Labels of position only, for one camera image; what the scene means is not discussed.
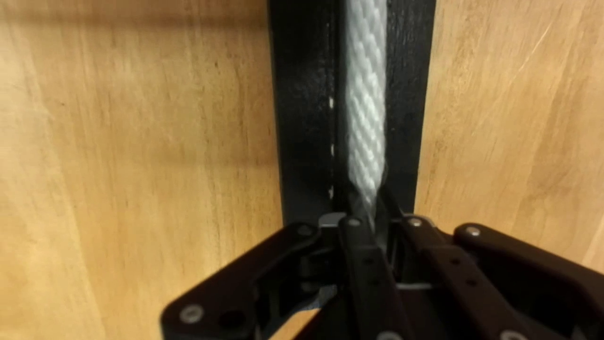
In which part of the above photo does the black flat bar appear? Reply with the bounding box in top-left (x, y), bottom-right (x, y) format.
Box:
top-left (267, 0), bottom-right (437, 227)

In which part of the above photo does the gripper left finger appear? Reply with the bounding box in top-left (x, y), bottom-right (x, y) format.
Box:
top-left (159, 189), bottom-right (412, 340)

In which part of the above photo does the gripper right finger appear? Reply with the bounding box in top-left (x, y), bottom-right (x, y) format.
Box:
top-left (377, 185), bottom-right (604, 340)

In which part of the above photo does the white braided rope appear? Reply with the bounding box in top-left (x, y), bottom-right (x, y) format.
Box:
top-left (344, 0), bottom-right (389, 233)

